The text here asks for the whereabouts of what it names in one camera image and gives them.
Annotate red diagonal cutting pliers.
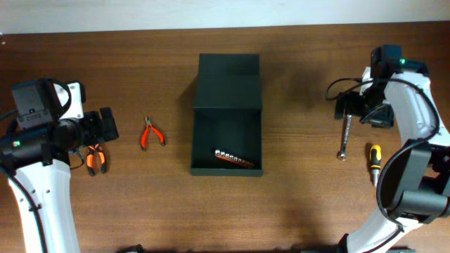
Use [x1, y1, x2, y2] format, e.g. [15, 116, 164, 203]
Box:
[140, 116, 167, 152]

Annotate yellow black stubby screwdriver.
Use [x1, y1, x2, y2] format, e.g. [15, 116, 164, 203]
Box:
[369, 145, 382, 187]

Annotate silver ratchet wrench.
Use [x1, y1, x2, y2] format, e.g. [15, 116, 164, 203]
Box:
[337, 115, 352, 161]

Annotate orange socket rail set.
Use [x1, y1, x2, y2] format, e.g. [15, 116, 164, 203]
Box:
[214, 149, 255, 169]

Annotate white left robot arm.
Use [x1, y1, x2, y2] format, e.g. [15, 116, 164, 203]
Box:
[1, 78, 119, 252]

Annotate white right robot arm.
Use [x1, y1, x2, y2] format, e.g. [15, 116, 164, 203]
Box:
[326, 45, 449, 252]

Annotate orange black needle-nose pliers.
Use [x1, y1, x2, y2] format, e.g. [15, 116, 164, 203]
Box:
[86, 143, 108, 176]

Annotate black open box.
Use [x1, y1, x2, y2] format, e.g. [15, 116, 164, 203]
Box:
[191, 53, 264, 177]

